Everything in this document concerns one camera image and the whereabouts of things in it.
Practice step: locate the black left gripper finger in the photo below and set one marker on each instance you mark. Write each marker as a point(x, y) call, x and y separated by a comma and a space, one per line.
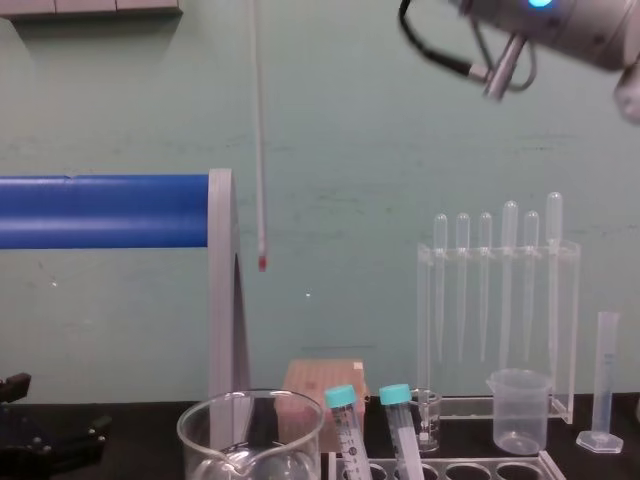
point(15, 387)
point(90, 435)

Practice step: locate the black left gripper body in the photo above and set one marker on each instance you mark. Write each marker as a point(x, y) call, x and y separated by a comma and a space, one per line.
point(25, 457)

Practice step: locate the white thermometer with red tip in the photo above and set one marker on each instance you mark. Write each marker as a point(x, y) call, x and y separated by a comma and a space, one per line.
point(260, 150)

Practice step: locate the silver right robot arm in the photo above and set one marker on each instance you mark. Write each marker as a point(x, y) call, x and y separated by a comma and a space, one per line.
point(575, 30)

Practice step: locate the large glass beaker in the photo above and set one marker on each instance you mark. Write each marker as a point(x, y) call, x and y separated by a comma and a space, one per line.
point(250, 435)

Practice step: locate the centrifuge tube with teal cap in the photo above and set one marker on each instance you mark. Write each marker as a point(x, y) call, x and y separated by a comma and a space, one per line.
point(405, 440)
point(350, 440)

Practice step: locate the small glass beaker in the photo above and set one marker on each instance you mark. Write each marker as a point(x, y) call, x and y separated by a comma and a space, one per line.
point(429, 420)

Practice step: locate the clear test tube rack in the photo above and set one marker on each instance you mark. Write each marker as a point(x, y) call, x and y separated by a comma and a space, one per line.
point(475, 462)

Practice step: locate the clear plastic beaker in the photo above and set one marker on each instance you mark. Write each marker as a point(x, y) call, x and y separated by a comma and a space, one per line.
point(520, 410)

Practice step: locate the blue cylinder roll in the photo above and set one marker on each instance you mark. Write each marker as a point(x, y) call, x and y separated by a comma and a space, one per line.
point(100, 210)

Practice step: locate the brown wooden block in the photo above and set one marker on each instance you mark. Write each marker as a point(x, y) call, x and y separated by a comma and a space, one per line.
point(330, 375)

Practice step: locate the clear acrylic pipette stand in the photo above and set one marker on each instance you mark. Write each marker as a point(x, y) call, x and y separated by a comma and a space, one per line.
point(567, 320)

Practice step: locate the clear plastic graduated cylinder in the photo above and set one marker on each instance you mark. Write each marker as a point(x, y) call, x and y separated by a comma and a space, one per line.
point(605, 380)

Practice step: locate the grey wall strip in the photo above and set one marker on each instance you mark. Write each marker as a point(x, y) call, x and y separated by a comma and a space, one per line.
point(90, 7)

